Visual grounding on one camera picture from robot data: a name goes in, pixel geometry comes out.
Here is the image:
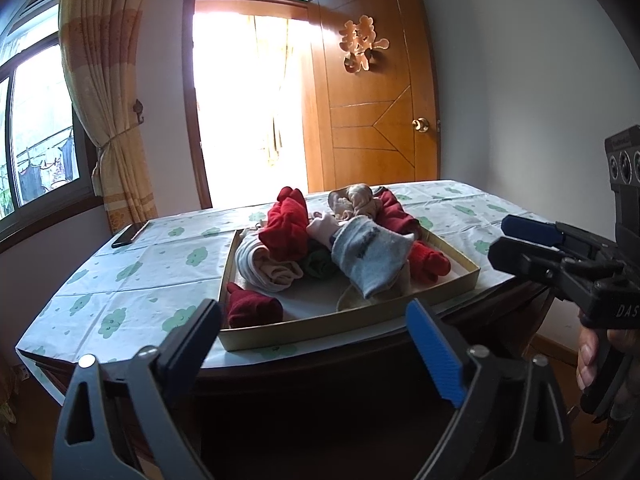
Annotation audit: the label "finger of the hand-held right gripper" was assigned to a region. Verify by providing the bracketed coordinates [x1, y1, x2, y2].
[487, 236, 601, 306]
[501, 214, 623, 266]

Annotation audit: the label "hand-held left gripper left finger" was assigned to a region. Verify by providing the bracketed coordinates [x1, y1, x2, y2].
[52, 299, 223, 480]

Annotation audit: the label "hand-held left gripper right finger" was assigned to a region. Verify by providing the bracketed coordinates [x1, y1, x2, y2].
[405, 299, 576, 480]

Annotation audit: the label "dark red sock front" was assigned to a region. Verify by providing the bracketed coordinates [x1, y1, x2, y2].
[226, 282, 285, 330]

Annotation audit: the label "red socks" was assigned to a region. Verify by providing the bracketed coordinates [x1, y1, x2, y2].
[410, 240, 452, 285]

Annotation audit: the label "shallow cardboard tray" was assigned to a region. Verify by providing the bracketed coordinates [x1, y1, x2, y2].
[217, 222, 482, 352]

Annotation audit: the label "dark red underwear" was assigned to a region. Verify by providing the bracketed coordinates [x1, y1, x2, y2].
[372, 187, 422, 237]

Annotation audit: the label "bright red underwear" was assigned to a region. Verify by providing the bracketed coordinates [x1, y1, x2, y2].
[258, 186, 310, 263]

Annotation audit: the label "green underwear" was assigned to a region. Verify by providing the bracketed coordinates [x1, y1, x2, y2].
[304, 247, 341, 281]

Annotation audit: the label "cream underwear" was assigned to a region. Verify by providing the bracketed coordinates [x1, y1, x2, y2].
[306, 211, 346, 251]

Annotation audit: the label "person's right hand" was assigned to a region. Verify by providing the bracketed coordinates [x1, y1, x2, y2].
[575, 312, 601, 391]

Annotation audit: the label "cloud print tablecloth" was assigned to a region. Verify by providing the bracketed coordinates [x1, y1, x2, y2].
[15, 179, 538, 368]

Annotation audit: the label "black smartphone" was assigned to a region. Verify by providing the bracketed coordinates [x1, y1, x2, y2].
[111, 221, 150, 249]

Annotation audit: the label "brown wooden door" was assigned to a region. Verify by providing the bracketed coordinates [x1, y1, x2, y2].
[302, 0, 441, 193]

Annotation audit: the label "yellow balcony curtain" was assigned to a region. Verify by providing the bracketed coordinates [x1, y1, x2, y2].
[247, 15, 296, 167]

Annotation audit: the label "hanging laundry outside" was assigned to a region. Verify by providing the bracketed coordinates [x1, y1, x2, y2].
[17, 130, 76, 201]

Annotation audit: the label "gold door ornament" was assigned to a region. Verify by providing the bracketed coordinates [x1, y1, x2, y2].
[340, 17, 391, 73]

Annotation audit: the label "sliding glass window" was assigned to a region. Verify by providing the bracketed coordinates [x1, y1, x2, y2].
[0, 0, 101, 241]

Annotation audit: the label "yellow checked curtain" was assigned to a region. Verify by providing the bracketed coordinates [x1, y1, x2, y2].
[59, 0, 161, 235]

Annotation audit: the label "brown door frame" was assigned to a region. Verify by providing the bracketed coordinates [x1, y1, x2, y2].
[182, 0, 321, 211]

